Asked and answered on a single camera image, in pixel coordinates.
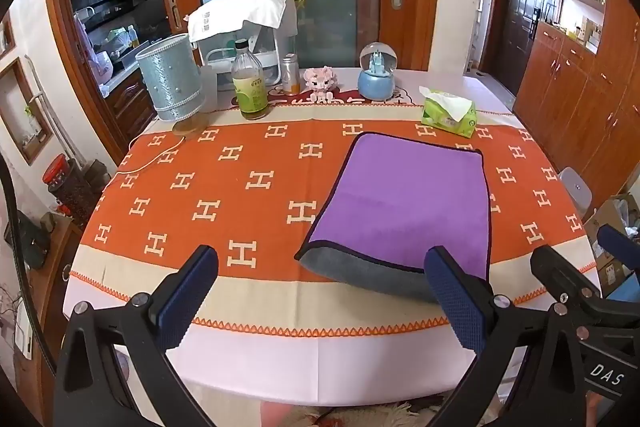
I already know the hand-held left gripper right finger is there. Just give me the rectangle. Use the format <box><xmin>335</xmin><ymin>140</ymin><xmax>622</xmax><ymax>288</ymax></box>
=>
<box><xmin>424</xmin><ymin>246</ymin><xmax>590</xmax><ymax>427</ymax></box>

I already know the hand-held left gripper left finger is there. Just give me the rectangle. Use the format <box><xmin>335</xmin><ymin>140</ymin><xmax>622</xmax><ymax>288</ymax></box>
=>
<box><xmin>52</xmin><ymin>245</ymin><xmax>221</xmax><ymax>427</ymax></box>

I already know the pink toy figure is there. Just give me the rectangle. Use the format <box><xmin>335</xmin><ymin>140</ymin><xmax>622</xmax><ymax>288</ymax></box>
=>
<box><xmin>303</xmin><ymin>65</ymin><xmax>341</xmax><ymax>103</ymax></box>

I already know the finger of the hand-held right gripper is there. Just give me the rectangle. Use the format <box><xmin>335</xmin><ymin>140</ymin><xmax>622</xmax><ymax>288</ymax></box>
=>
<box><xmin>597</xmin><ymin>224</ymin><xmax>640</xmax><ymax>269</ymax></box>
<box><xmin>530</xmin><ymin>245</ymin><xmax>602</xmax><ymax>304</ymax></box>

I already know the pink plastic bag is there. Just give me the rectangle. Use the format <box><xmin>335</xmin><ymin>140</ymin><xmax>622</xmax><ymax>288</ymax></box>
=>
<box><xmin>74</xmin><ymin>13</ymin><xmax>114</xmax><ymax>86</ymax></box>

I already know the small metal can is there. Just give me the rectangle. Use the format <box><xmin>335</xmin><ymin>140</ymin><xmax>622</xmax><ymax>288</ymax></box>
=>
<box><xmin>281</xmin><ymin>55</ymin><xmax>301</xmax><ymax>96</ymax></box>

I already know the blue snow globe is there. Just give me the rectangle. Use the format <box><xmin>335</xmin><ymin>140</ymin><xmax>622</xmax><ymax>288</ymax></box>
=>
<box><xmin>357</xmin><ymin>42</ymin><xmax>399</xmax><ymax>102</ymax></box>

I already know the clear plastic container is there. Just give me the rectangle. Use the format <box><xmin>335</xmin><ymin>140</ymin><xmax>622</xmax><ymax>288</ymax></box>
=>
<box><xmin>199</xmin><ymin>64</ymin><xmax>235</xmax><ymax>102</ymax></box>

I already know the wooden cabinet with shelves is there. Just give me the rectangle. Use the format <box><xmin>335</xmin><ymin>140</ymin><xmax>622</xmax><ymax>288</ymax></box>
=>
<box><xmin>512</xmin><ymin>0</ymin><xmax>640</xmax><ymax>210</ymax></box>

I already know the green tissue pack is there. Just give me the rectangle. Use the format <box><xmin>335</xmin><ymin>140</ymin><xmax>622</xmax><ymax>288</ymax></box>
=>
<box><xmin>419</xmin><ymin>85</ymin><xmax>477</xmax><ymax>139</ymax></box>

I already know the white cloth cover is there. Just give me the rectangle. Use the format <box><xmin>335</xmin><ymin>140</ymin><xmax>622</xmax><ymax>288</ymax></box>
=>
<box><xmin>187</xmin><ymin>0</ymin><xmax>293</xmax><ymax>44</ymax></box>

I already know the cardboard box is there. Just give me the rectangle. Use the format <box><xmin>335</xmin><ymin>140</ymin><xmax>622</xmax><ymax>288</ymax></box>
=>
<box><xmin>582</xmin><ymin>193</ymin><xmax>640</xmax><ymax>299</ymax></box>

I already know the white lamp cable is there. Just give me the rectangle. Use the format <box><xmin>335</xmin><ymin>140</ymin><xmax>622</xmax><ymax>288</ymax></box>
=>
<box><xmin>118</xmin><ymin>138</ymin><xmax>187</xmax><ymax>175</ymax></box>

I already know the blue table lamp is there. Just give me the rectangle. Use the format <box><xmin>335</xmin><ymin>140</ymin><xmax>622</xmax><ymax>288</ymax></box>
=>
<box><xmin>135</xmin><ymin>33</ymin><xmax>211</xmax><ymax>138</ymax></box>

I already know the white tablecloth with red print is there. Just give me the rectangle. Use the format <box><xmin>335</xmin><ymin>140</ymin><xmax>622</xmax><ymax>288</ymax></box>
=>
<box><xmin>62</xmin><ymin>67</ymin><xmax>601</xmax><ymax>408</ymax></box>

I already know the white stool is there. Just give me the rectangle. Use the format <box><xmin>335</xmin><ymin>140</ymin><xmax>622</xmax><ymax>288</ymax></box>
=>
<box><xmin>557</xmin><ymin>166</ymin><xmax>597</xmax><ymax>210</ymax></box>

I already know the orange patterned table blanket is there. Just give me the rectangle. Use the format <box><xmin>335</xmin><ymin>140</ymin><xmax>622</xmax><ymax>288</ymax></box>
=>
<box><xmin>69</xmin><ymin>107</ymin><xmax>601</xmax><ymax>341</ymax></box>

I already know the white countertop appliance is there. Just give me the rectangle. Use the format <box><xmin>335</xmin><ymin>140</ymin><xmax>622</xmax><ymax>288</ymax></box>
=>
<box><xmin>199</xmin><ymin>19</ymin><xmax>299</xmax><ymax>88</ymax></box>

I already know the dark entrance door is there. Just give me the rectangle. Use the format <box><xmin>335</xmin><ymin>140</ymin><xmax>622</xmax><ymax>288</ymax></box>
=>
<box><xmin>501</xmin><ymin>0</ymin><xmax>549</xmax><ymax>96</ymax></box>

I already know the purple and grey towel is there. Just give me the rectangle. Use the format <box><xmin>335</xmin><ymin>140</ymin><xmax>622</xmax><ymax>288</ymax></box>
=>
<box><xmin>294</xmin><ymin>133</ymin><xmax>492</xmax><ymax>306</ymax></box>

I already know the glass bottle with green label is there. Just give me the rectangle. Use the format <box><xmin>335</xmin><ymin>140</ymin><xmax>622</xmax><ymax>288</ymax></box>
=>
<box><xmin>231</xmin><ymin>39</ymin><xmax>271</xmax><ymax>122</ymax></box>

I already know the red-lidded jar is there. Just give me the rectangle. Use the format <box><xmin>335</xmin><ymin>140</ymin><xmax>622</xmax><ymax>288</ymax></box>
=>
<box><xmin>42</xmin><ymin>153</ymin><xmax>100</xmax><ymax>229</ymax></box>

